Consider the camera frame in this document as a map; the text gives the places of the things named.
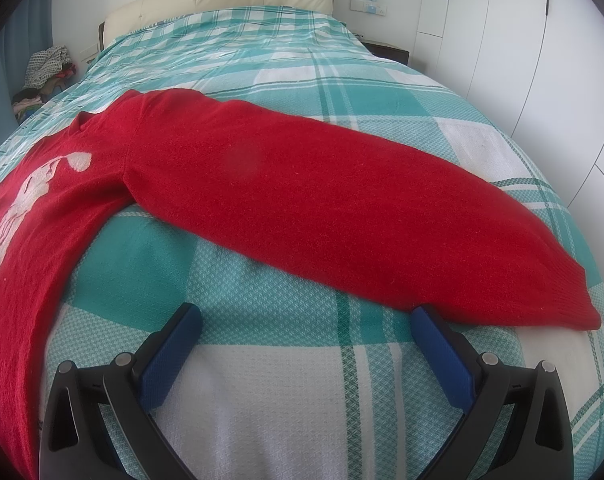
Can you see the pile of clothes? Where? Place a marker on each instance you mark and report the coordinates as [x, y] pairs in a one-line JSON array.
[[44, 75]]

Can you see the white wardrobe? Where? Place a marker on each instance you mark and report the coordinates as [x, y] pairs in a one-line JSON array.
[[522, 60]]

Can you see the dark wooden nightstand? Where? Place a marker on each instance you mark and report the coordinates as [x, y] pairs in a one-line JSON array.
[[389, 51]]

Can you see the white wall outlet panel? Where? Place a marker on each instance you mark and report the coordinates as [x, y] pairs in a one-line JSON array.
[[368, 5]]

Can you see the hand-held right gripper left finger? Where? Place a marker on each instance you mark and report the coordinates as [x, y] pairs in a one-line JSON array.
[[172, 355]]

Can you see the red sweater with white dog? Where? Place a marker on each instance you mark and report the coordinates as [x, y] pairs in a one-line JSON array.
[[332, 210]]

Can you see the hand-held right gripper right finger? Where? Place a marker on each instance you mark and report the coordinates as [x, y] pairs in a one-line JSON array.
[[439, 355]]

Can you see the bed with teal plaid bedspread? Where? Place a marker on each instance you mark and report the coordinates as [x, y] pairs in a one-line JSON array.
[[282, 385]]

